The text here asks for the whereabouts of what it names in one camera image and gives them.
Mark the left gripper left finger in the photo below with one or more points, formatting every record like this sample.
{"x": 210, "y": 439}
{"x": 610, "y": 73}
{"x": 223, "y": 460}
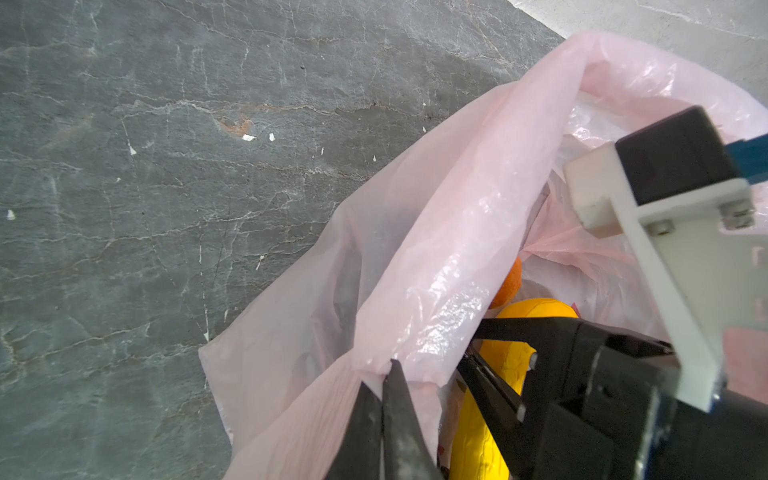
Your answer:
{"x": 359, "y": 455}

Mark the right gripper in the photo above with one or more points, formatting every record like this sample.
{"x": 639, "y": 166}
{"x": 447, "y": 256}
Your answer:
{"x": 598, "y": 404}

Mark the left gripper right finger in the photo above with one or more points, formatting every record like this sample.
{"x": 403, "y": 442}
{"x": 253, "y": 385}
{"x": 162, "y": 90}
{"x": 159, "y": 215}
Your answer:
{"x": 405, "y": 452}

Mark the pink plastic bag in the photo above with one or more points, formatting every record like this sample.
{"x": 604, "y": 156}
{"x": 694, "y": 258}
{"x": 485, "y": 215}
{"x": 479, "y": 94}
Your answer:
{"x": 409, "y": 263}

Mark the yellow fake banana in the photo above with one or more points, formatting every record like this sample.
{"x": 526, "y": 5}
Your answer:
{"x": 475, "y": 454}

